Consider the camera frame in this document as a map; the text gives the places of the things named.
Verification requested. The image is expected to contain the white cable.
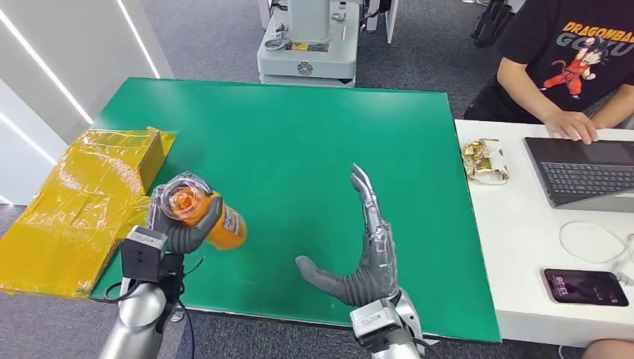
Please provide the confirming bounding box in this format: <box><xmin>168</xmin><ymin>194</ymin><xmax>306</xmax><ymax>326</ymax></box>
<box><xmin>558</xmin><ymin>221</ymin><xmax>634</xmax><ymax>287</ymax></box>

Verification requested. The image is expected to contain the black chair base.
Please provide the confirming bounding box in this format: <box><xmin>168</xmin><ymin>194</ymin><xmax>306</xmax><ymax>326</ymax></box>
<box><xmin>470</xmin><ymin>0</ymin><xmax>519</xmax><ymax>49</ymax></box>

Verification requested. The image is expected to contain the orange drink bottle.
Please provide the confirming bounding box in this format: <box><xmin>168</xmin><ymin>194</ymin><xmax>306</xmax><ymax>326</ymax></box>
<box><xmin>159</xmin><ymin>177</ymin><xmax>248</xmax><ymax>251</ymax></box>

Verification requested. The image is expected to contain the person's hand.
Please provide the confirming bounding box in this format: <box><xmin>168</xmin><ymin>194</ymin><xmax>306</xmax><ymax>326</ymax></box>
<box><xmin>542</xmin><ymin>109</ymin><xmax>600</xmax><ymax>146</ymax></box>

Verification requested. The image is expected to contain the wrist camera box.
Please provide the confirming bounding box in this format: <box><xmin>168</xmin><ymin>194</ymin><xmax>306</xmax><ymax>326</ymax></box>
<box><xmin>348</xmin><ymin>298</ymin><xmax>406</xmax><ymax>349</ymax></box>
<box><xmin>120</xmin><ymin>225</ymin><xmax>170</xmax><ymax>284</ymax></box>

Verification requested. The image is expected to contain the grey laptop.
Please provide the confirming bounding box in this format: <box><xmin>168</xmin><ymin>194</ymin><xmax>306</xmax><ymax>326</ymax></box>
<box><xmin>523</xmin><ymin>136</ymin><xmax>634</xmax><ymax>215</ymax></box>

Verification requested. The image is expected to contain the black smartphone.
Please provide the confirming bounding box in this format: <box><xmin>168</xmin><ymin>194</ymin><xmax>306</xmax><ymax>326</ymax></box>
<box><xmin>542</xmin><ymin>268</ymin><xmax>631</xmax><ymax>309</ymax></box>

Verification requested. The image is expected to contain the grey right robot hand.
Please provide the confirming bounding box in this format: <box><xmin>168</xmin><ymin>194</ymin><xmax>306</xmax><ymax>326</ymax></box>
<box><xmin>295</xmin><ymin>162</ymin><xmax>400</xmax><ymax>309</ymax></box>

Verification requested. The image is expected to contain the yellow wrapped cardboard box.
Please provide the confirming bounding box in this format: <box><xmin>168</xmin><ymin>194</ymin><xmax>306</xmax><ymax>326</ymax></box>
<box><xmin>0</xmin><ymin>126</ymin><xmax>178</xmax><ymax>300</ymax></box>

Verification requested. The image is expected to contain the person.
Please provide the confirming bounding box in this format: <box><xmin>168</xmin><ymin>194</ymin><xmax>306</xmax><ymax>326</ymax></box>
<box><xmin>462</xmin><ymin>0</ymin><xmax>634</xmax><ymax>146</ymax></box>

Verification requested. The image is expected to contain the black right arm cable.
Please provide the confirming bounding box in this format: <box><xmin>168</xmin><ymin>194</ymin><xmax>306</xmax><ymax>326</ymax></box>
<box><xmin>410</xmin><ymin>337</ymin><xmax>444</xmax><ymax>359</ymax></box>

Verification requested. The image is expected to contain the white panel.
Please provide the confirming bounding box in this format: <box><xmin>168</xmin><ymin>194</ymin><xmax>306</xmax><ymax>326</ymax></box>
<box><xmin>365</xmin><ymin>0</ymin><xmax>400</xmax><ymax>45</ymax></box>

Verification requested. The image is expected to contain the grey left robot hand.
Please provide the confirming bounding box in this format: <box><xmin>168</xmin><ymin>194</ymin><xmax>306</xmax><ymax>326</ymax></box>
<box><xmin>146</xmin><ymin>171</ymin><xmax>225</xmax><ymax>257</ymax></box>

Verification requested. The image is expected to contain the gold snack packet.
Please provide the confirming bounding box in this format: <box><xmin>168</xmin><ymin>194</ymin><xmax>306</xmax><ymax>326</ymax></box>
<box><xmin>461</xmin><ymin>138</ymin><xmax>511</xmax><ymax>187</ymax></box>

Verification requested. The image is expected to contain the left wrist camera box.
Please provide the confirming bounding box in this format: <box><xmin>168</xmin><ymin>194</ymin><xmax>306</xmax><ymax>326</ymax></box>
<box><xmin>120</xmin><ymin>225</ymin><xmax>170</xmax><ymax>284</ymax></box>

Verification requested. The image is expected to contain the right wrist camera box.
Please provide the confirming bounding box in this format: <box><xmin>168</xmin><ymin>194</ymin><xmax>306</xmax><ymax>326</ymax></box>
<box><xmin>348</xmin><ymin>298</ymin><xmax>406</xmax><ymax>349</ymax></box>

